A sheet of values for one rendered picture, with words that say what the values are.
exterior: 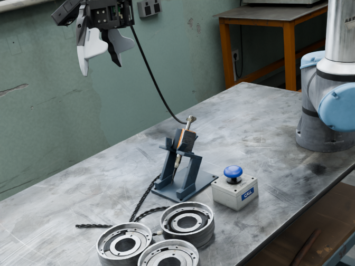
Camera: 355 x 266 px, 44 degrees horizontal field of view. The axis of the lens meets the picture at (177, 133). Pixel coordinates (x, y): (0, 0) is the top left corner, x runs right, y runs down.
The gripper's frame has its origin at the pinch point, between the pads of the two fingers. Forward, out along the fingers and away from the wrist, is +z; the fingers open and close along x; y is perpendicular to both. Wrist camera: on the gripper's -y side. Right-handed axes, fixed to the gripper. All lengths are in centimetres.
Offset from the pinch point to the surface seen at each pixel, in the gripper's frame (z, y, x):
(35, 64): 4, -100, 112
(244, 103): 19, 17, 60
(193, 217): 29.2, 17.8, -3.8
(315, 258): 52, 39, 24
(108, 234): 29.9, 2.8, -11.6
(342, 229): 50, 46, 36
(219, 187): 26.2, 21.4, 4.4
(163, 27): -8, -55, 187
